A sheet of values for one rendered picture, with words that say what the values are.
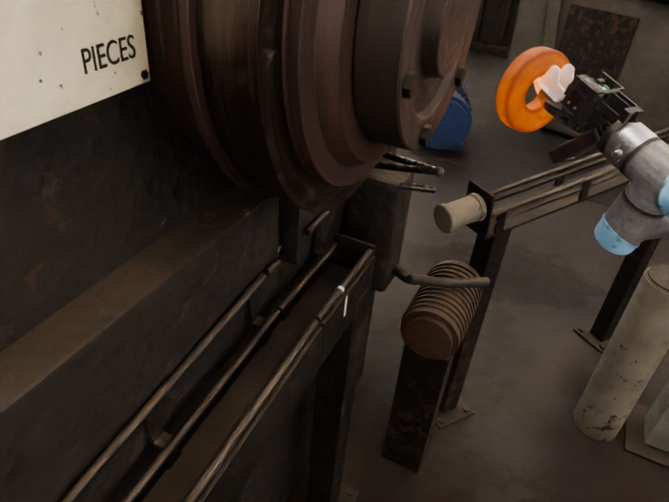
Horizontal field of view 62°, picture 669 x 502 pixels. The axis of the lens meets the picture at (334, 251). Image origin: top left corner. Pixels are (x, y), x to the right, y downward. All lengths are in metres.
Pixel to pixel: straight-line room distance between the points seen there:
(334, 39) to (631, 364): 1.22
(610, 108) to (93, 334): 0.84
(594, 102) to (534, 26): 2.42
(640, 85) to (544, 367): 1.86
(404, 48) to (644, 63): 2.84
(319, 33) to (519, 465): 1.31
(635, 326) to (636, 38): 2.05
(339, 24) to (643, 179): 0.63
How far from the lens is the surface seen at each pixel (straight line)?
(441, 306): 1.13
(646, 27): 3.28
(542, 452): 1.66
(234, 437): 0.68
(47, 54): 0.49
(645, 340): 1.50
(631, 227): 1.04
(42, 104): 0.49
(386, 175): 0.97
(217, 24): 0.49
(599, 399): 1.65
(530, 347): 1.92
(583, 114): 1.05
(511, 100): 1.11
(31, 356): 0.56
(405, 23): 0.50
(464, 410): 1.65
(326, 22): 0.50
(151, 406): 0.66
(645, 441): 1.80
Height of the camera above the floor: 1.25
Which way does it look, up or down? 36 degrees down
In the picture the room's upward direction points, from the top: 5 degrees clockwise
